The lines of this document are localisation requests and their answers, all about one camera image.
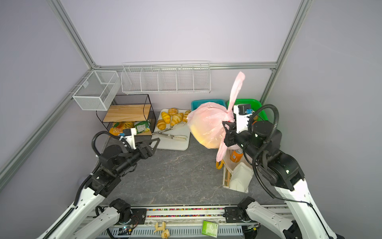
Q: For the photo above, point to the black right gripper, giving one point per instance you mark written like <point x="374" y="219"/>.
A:
<point x="233" y="136"/>

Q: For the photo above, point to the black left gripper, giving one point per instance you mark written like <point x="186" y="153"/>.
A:
<point x="145" y="155"/>

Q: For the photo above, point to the orange soda can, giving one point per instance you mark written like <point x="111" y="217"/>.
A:
<point x="236" y="155"/>

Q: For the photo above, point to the white canvas tote bag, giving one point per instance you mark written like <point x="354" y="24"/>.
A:
<point x="236" y="176"/>

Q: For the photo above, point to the pink plastic grocery bag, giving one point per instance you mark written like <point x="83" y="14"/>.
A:
<point x="206" y="122"/>

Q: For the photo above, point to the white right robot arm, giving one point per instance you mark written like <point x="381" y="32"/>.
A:
<point x="279" y="174"/>

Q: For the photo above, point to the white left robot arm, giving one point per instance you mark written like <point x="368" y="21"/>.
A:
<point x="92" y="191"/>

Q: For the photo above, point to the white bread tray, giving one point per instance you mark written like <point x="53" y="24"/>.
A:
<point x="178" y="129"/>

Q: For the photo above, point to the green snack packet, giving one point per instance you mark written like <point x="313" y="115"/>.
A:
<point x="142" y="126"/>

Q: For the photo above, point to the metal tongs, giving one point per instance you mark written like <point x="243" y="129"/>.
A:
<point x="163" y="133"/>

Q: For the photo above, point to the green plastic basket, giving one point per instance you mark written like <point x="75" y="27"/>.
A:
<point x="255" y="105"/>

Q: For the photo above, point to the striped croissant bread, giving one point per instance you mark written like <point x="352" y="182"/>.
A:
<point x="166" y="117"/>
<point x="176" y="119"/>
<point x="185" y="116"/>

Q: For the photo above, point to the round bread roll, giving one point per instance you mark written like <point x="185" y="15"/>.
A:
<point x="172" y="111"/>

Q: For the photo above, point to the orange snack packet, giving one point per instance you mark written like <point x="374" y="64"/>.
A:
<point x="118" y="127"/>

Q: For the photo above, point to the teal plastic basket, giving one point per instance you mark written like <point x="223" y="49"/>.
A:
<point x="195" y="104"/>

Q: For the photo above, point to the white mesh box basket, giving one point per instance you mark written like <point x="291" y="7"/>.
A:
<point x="98" y="90"/>

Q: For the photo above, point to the green card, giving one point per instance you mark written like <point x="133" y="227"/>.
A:
<point x="210" y="229"/>

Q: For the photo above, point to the black wire shelf rack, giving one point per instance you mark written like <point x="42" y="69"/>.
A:
<point x="129" y="108"/>

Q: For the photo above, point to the white wire wall basket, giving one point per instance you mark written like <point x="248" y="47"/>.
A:
<point x="166" y="77"/>

